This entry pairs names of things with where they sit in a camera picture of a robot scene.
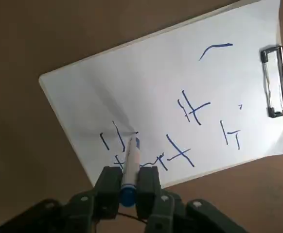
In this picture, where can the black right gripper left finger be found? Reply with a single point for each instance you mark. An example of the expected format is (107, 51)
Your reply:
(107, 189)

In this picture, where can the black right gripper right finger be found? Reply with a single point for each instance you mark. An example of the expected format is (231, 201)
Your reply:
(147, 191)

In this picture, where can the blue white marker pen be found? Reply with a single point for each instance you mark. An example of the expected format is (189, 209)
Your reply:
(131, 165)

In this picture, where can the white A4 paper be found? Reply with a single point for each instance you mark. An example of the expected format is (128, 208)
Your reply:
(156, 72)

